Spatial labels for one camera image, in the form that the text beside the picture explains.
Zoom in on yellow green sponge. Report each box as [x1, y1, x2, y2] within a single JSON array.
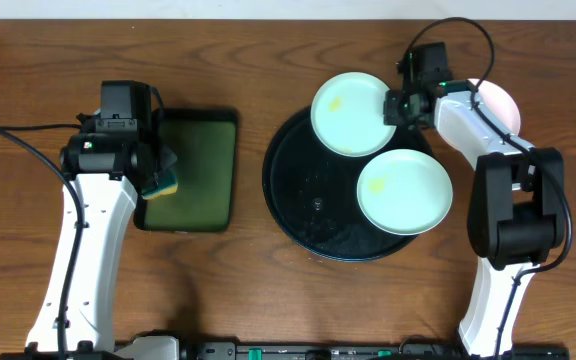
[[141, 168, 178, 200]]

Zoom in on mint green plate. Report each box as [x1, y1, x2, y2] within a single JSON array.
[[357, 149, 453, 236], [310, 72, 396, 157]]

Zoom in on white plate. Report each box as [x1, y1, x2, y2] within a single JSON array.
[[440, 78, 523, 151]]

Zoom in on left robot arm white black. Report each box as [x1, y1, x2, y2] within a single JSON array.
[[25, 110, 177, 359]]

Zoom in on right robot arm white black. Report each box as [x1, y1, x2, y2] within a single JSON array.
[[383, 79, 572, 359]]

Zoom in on rectangular black tray green liquid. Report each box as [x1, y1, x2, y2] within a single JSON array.
[[133, 108, 238, 232]]

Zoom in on round black tray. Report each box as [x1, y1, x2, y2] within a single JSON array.
[[262, 107, 415, 262]]

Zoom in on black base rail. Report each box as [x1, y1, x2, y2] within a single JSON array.
[[0, 329, 572, 360]]

